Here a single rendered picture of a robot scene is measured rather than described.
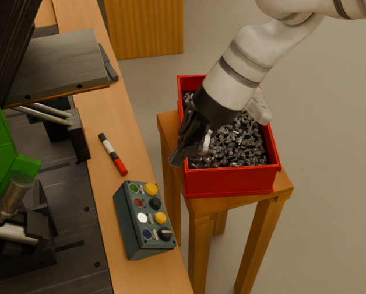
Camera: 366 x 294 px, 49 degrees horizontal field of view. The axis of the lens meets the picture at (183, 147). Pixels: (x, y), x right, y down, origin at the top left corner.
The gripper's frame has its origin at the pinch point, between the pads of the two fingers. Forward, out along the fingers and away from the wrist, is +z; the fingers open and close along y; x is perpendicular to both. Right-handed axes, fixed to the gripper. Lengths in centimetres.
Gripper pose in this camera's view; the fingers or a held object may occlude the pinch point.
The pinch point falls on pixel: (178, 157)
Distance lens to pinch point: 69.5
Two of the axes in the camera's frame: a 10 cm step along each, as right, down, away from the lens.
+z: -5.0, 7.0, 5.2
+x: 8.6, 3.3, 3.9
